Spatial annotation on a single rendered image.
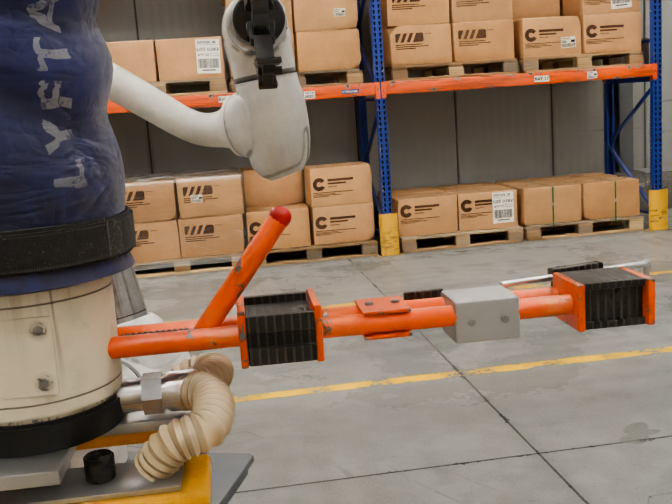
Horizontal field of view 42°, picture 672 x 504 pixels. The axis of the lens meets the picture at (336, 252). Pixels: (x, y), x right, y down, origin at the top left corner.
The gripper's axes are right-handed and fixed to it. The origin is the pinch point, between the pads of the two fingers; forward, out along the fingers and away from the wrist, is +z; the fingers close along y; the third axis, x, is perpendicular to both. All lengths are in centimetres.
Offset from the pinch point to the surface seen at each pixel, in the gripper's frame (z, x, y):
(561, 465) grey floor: -200, -114, 159
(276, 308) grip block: 21.2, 2.5, 33.3
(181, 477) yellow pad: 33, 13, 46
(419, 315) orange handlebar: 25.3, -11.9, 34.5
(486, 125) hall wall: -827, -280, 50
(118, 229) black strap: 26.6, 17.1, 22.9
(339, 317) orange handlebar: 24.7, -3.7, 34.1
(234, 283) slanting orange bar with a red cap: 23.3, 6.7, 29.8
